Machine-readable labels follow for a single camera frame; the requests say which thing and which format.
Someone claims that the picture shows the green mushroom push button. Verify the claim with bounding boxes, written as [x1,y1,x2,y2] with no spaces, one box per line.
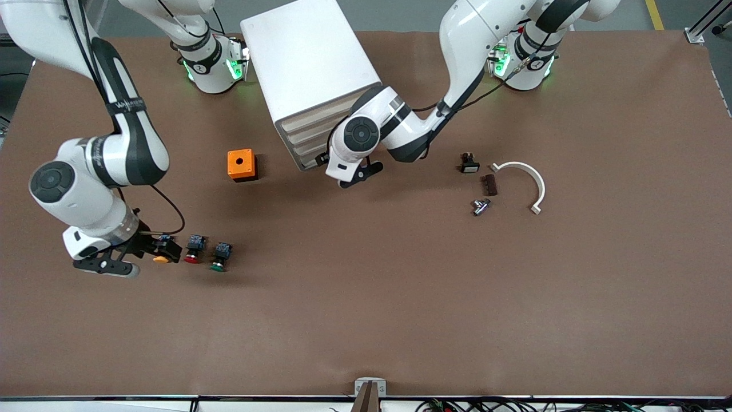
[209,242,233,272]

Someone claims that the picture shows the yellow mushroom push button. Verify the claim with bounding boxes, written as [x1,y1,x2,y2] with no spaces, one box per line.
[153,233,174,264]

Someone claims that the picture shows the red mushroom push button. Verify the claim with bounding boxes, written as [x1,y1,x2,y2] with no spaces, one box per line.
[184,234,206,264]

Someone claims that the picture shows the brown table mat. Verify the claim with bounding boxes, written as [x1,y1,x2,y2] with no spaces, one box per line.
[0,29,732,398]

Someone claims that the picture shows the brown bar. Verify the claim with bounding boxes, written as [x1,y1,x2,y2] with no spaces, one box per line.
[350,382,381,412]

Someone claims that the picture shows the orange button enclosure box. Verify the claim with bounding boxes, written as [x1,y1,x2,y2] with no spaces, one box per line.
[227,149,258,183]

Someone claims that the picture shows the white curved plastic bracket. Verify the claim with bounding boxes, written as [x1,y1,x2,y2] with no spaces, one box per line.
[490,161,546,215]

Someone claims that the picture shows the grey metal bracket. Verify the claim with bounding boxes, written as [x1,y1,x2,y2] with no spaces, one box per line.
[354,377,387,397]

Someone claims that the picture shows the tangled black cables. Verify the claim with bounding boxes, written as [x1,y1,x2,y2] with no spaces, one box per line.
[415,398,732,412]

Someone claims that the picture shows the aluminium frame profile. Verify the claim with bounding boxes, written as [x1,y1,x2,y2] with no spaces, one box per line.
[685,0,732,45]

